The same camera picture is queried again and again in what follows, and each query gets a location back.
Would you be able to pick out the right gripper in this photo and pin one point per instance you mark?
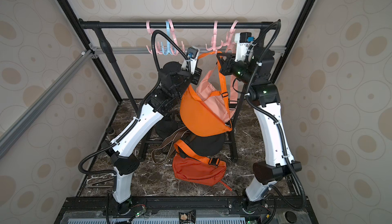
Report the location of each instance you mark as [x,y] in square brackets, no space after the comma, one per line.
[223,63]

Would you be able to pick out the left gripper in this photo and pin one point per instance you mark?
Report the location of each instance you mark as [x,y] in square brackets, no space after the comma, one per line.
[194,78]

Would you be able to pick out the pink sling bag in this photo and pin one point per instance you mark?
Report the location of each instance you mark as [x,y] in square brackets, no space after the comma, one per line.
[223,102]

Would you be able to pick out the orange sling bag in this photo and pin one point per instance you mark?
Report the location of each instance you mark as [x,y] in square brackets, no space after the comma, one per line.
[198,118]

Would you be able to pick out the red-orange waist bag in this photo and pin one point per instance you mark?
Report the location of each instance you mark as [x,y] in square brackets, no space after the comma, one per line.
[191,167]

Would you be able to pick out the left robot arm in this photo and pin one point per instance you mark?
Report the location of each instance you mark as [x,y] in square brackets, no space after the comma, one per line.
[154,106]

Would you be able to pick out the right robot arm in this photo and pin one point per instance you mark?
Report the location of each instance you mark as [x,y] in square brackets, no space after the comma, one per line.
[252,64]

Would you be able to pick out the pink hook middle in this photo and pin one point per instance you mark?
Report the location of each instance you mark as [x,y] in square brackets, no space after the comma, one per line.
[171,31]

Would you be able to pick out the pink hook far right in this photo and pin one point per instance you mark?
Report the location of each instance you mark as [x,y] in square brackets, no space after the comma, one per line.
[229,44]

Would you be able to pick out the black bag left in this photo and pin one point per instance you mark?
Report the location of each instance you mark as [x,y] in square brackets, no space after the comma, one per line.
[169,124]

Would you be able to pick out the black bag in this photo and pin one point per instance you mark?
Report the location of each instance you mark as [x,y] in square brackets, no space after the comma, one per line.
[169,124]
[205,146]

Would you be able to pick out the light blue hook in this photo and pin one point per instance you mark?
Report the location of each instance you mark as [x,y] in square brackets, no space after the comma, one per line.
[167,50]

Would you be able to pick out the black bag right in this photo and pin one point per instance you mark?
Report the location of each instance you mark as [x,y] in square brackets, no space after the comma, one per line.
[205,146]

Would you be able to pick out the black clothes rack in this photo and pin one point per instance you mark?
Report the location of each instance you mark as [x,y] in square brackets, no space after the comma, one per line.
[107,49]

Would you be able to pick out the small snack packet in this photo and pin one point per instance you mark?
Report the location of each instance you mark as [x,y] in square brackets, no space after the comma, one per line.
[187,217]

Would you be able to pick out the black round knob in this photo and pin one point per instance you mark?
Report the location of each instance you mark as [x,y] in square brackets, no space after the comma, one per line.
[291,217]

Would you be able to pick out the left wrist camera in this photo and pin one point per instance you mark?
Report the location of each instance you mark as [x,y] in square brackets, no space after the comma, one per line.
[190,62]

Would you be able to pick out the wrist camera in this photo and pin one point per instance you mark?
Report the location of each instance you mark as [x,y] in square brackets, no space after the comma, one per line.
[190,62]
[243,42]

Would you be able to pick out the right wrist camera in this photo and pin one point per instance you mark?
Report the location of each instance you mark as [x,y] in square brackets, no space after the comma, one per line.
[243,42]

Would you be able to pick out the brown strap bag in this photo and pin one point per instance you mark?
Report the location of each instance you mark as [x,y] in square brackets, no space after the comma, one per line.
[162,153]

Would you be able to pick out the aluminium rail back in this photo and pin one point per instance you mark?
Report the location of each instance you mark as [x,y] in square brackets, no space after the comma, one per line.
[143,50]

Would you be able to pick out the aluminium rail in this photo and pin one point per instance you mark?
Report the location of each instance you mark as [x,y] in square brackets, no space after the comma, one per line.
[24,122]
[143,50]

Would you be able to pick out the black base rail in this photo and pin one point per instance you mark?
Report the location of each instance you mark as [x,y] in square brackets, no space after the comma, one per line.
[165,210]

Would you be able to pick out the aluminium rail left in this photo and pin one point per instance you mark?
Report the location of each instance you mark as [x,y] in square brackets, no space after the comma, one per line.
[24,122]

